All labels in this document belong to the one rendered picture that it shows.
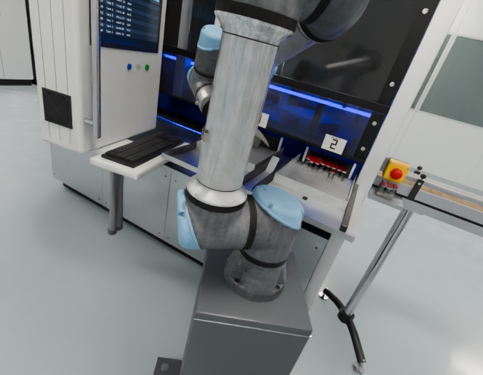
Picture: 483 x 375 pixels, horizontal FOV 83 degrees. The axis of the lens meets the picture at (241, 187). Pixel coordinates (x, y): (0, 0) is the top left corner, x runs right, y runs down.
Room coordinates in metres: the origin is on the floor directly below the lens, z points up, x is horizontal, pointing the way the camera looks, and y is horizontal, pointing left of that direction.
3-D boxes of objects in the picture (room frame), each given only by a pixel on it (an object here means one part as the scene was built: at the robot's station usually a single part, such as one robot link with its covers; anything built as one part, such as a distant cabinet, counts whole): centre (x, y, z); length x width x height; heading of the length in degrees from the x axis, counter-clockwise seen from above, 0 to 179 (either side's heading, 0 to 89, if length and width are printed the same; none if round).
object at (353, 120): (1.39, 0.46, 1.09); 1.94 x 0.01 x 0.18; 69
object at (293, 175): (1.01, -0.29, 0.90); 0.34 x 0.26 x 0.04; 159
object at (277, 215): (0.50, -0.08, 0.96); 0.13 x 0.12 x 0.14; 111
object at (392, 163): (1.03, -0.56, 0.99); 0.08 x 0.07 x 0.07; 159
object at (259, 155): (1.13, 0.03, 0.90); 0.34 x 0.26 x 0.04; 159
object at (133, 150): (1.07, 0.43, 0.82); 0.40 x 0.14 x 0.02; 170
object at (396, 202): (1.06, -0.59, 0.87); 0.14 x 0.13 x 0.02; 159
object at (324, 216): (1.00, -0.10, 0.87); 0.70 x 0.48 x 0.02; 69
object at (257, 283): (0.51, -0.08, 0.84); 0.15 x 0.15 x 0.10
